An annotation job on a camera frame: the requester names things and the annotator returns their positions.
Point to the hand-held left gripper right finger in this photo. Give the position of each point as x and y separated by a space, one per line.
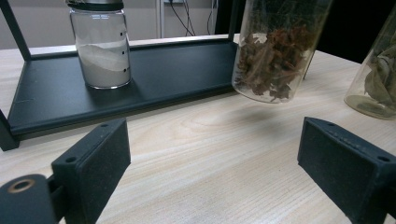
342 174

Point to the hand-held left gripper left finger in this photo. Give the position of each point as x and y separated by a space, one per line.
93 168

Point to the wooden-lid glass jar green leaves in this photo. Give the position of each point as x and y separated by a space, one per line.
378 84

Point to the metal-lid glass jar white powder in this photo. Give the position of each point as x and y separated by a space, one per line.
101 59

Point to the black metal shelf rack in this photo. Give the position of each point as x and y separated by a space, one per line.
174 71

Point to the wooden-lid glass jar brown spice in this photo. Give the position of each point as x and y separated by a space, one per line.
274 62

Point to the dark curtain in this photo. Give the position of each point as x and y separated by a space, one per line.
351 28

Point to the white-framed beige partition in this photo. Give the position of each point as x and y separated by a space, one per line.
46 25

